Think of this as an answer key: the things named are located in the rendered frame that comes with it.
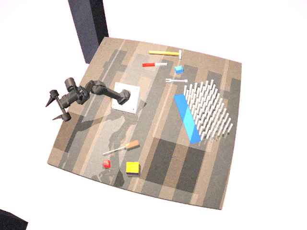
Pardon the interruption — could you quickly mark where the blue flat strip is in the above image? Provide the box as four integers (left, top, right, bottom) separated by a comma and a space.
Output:
174, 94, 201, 144

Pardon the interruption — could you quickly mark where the small red block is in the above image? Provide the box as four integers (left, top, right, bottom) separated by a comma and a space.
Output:
104, 160, 110, 168

